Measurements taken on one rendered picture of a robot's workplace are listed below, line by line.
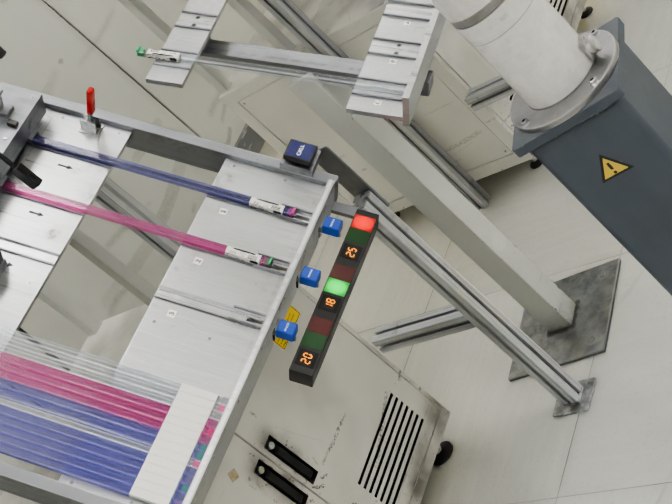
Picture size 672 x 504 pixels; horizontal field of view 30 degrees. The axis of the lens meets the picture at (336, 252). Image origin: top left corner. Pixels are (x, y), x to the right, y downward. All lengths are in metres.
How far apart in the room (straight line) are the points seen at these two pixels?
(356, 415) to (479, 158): 0.93
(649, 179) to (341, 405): 0.88
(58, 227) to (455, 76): 1.20
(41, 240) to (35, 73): 2.21
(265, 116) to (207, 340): 1.43
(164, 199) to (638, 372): 2.33
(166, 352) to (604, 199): 0.71
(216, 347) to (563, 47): 0.70
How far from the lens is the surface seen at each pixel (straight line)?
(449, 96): 3.06
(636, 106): 1.84
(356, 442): 2.50
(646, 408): 2.43
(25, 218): 2.18
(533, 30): 1.78
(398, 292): 3.29
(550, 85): 1.81
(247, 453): 2.33
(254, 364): 1.96
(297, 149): 2.17
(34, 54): 4.35
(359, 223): 2.14
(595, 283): 2.74
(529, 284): 2.62
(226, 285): 2.05
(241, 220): 2.13
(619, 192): 1.91
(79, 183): 2.21
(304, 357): 1.99
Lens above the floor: 1.55
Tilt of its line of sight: 25 degrees down
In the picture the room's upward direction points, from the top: 49 degrees counter-clockwise
